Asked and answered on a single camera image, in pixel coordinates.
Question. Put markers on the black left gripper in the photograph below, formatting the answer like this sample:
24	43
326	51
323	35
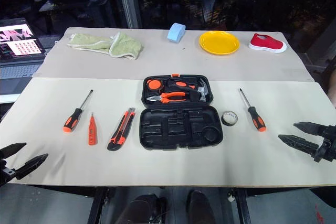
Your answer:
6	174

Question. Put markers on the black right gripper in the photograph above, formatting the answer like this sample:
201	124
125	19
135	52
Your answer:
328	145

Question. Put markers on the orange black screwdriver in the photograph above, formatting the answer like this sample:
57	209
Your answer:
72	121
256	117

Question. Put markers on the orange voltage tester pen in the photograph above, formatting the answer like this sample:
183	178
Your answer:
92	132

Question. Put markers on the orange black utility knife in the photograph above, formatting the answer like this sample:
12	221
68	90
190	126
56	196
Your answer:
120	132

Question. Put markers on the black orange tool case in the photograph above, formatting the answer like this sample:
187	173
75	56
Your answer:
181	129

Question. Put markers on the black metal table leg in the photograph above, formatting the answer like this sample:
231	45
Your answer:
240	205
98	205

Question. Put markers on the red white shoe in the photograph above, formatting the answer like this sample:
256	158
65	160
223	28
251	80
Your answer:
265	41

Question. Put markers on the grey laptop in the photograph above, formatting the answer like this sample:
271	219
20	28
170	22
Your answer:
18	51

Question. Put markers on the dark rounded shape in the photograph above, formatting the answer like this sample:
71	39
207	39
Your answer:
202	208
143	208

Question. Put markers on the yellow plate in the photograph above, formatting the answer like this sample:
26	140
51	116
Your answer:
219	43

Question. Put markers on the black orange claw hammer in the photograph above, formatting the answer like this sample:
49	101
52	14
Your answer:
183	85

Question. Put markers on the beige table cover sheet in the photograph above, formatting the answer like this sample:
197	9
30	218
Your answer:
183	61
168	166

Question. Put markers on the green towel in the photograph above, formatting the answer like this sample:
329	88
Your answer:
120	47

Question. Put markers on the orange black tape measure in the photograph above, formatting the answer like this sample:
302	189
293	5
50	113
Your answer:
153	84

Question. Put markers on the light blue sponge block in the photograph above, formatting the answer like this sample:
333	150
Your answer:
175	33

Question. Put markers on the aluminium frame pillar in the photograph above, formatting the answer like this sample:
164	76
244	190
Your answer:
128	1

